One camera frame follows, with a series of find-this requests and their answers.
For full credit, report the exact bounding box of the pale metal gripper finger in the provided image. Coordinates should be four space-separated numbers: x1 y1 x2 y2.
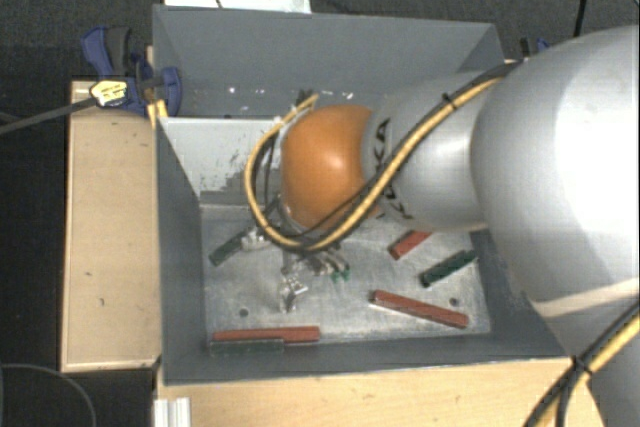
277 278 294 315
291 278 309 311

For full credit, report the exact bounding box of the red-brown flat block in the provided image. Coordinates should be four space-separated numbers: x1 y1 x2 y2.
387 229 433 261
368 289 471 330
211 325 322 346

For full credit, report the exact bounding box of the dark green flat block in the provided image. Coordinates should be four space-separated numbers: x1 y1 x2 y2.
418 248 478 289
208 229 257 267
208 338 287 357

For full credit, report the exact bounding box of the pale wood flat board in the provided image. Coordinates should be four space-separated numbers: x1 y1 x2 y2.
59 79 164 374

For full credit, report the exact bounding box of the grey metal bin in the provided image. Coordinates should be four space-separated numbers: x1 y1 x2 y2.
151 3 572 386

